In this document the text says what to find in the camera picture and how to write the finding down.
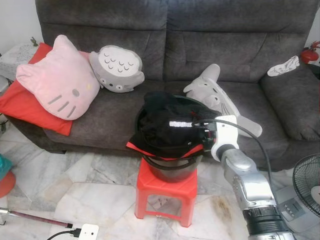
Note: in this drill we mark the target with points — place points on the white lace cloth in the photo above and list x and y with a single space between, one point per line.
12 60

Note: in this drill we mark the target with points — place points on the small white grey plush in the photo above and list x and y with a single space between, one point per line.
282 67

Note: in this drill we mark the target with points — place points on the dark grey sofa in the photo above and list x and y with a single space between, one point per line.
225 40

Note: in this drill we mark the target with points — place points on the red fire extinguisher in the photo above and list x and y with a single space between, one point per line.
308 54

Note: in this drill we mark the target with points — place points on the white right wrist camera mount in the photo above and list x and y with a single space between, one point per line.
227 137

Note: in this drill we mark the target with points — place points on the grey round owl plush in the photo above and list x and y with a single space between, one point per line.
117 67

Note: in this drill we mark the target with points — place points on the grey long eared plush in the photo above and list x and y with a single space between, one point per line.
210 92

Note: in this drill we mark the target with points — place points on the black garment red trim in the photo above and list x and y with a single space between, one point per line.
165 112

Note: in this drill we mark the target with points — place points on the red cushion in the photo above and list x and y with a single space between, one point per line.
20 107

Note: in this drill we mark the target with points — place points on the black fan grey base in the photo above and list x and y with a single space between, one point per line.
307 185

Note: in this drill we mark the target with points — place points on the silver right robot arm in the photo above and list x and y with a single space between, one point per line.
245 185

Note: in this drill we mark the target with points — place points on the dark red stick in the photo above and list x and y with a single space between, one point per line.
35 216

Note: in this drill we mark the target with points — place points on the steel basin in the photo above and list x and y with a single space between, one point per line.
175 172

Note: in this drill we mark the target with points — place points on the pink cat face pillow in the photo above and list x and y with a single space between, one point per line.
55 80

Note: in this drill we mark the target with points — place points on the red plastic stool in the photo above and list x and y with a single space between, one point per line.
165 190

